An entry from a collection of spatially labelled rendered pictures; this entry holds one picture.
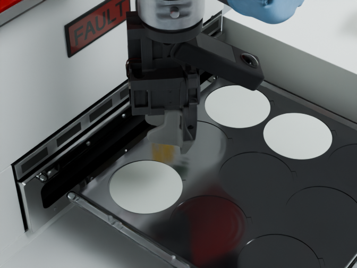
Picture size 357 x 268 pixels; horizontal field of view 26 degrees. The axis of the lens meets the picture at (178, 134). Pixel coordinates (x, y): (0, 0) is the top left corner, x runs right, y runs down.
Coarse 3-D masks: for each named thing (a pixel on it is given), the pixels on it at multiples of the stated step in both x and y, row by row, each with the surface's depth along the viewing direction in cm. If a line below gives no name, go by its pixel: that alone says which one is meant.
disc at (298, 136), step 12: (276, 120) 115; (288, 120) 115; (300, 120) 115; (312, 120) 115; (264, 132) 113; (276, 132) 113; (288, 132) 113; (300, 132) 113; (312, 132) 113; (324, 132) 113; (276, 144) 111; (288, 144) 111; (300, 144) 111; (312, 144) 111; (324, 144) 111; (288, 156) 109; (300, 156) 109; (312, 156) 109
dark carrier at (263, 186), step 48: (144, 144) 111; (240, 144) 111; (336, 144) 111; (96, 192) 104; (192, 192) 104; (240, 192) 104; (288, 192) 104; (336, 192) 104; (192, 240) 98; (240, 240) 98; (288, 240) 98; (336, 240) 98
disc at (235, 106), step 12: (216, 96) 119; (228, 96) 119; (240, 96) 119; (252, 96) 119; (264, 96) 119; (216, 108) 117; (228, 108) 117; (240, 108) 117; (252, 108) 117; (264, 108) 117; (216, 120) 115; (228, 120) 115; (240, 120) 115; (252, 120) 115
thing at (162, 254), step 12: (72, 192) 104; (84, 204) 102; (96, 216) 101; (120, 228) 99; (132, 240) 98; (144, 240) 98; (156, 252) 96; (168, 252) 96; (168, 264) 96; (180, 264) 95
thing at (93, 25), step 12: (120, 0) 100; (96, 12) 97; (108, 12) 99; (120, 12) 101; (84, 24) 96; (96, 24) 98; (108, 24) 100; (72, 36) 96; (84, 36) 97; (96, 36) 99; (72, 48) 97
